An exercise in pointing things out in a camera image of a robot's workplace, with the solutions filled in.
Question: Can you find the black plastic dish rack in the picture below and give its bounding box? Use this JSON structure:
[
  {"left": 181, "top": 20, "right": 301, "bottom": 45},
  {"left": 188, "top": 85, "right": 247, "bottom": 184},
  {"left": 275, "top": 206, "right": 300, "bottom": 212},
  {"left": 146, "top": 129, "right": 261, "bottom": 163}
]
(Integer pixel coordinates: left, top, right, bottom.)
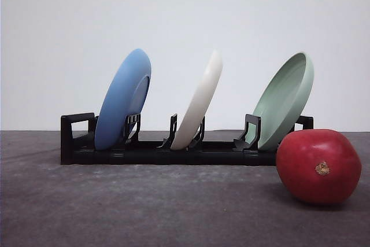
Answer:
[{"left": 61, "top": 113, "right": 314, "bottom": 166}]

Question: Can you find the green plate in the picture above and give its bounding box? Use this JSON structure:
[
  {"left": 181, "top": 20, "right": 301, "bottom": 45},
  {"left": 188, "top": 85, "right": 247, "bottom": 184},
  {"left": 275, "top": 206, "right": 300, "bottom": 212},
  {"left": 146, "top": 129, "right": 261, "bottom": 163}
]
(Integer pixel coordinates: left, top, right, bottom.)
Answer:
[{"left": 246, "top": 53, "right": 315, "bottom": 150}]

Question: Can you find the red pomegranate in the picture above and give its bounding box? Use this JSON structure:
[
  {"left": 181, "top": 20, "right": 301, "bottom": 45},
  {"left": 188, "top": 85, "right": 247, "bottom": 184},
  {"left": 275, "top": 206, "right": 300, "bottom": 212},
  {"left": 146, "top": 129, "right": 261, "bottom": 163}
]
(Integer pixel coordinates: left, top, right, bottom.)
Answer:
[{"left": 276, "top": 128, "right": 361, "bottom": 204}]

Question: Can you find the white plate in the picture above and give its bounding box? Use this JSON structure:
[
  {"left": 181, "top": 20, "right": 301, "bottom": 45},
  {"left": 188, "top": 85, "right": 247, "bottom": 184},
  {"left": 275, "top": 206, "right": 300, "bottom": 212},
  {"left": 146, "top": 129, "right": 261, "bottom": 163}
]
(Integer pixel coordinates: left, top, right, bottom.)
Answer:
[{"left": 171, "top": 50, "right": 223, "bottom": 150}]

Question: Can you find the blue plate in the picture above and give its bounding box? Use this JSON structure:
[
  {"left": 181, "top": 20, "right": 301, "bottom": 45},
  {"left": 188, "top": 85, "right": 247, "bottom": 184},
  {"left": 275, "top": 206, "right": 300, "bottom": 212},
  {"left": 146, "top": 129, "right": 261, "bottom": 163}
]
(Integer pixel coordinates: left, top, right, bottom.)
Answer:
[{"left": 95, "top": 49, "right": 152, "bottom": 150}]

